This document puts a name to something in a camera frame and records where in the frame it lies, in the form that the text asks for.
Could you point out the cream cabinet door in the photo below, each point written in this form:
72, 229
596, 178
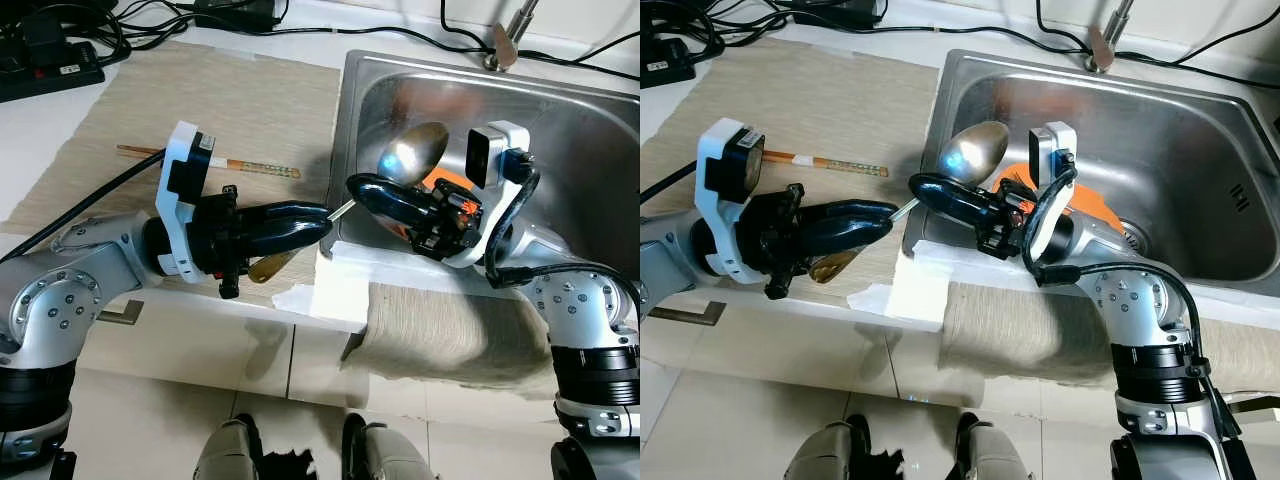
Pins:
320, 370
910, 370

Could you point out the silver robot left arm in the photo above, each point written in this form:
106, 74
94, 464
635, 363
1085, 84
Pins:
60, 290
670, 280

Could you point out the grey robot right leg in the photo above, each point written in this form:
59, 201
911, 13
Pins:
1000, 455
395, 455

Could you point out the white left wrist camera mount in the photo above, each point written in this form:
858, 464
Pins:
172, 245
712, 245

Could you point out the stainless steel sink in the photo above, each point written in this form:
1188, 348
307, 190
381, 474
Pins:
580, 130
1180, 130

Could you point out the black power strip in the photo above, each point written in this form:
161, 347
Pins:
665, 70
50, 80

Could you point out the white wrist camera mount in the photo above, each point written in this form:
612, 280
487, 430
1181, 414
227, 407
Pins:
520, 140
172, 245
712, 245
1065, 135

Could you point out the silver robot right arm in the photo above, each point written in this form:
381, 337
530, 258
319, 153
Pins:
1140, 310
590, 310

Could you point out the orange plate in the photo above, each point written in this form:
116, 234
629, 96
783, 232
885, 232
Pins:
1090, 215
440, 182

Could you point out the grey robot left leg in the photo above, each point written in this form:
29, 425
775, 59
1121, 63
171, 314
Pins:
815, 455
225, 455

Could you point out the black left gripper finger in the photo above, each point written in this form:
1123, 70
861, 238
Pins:
300, 208
295, 247
855, 246
860, 207

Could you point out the beige hanging towel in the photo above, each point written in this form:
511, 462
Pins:
1030, 330
450, 330

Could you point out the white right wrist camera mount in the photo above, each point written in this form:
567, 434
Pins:
1065, 135
520, 140

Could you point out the black robot pelvis part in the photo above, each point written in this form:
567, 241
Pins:
885, 468
285, 468

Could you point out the beige place mat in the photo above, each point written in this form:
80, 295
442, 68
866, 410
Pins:
830, 100
230, 100

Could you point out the grey robot leg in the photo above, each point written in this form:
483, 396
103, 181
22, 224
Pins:
1000, 455
225, 455
815, 455
395, 455

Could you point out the metal faucet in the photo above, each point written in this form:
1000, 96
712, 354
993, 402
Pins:
505, 45
1103, 45

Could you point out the white paper sheet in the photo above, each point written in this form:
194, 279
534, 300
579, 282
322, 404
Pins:
335, 285

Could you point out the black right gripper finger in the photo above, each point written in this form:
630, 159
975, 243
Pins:
385, 222
395, 187
955, 185
950, 216

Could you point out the cream drawer front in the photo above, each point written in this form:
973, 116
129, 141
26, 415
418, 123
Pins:
200, 350
800, 350

